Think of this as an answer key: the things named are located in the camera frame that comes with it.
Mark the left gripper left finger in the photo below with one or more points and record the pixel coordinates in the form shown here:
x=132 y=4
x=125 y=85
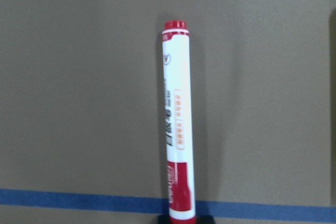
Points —
x=163 y=219

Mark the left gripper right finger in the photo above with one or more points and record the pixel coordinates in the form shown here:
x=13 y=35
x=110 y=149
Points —
x=205 y=219

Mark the red white marker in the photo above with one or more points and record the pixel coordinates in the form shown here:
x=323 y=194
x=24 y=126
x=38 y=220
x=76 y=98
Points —
x=178 y=122

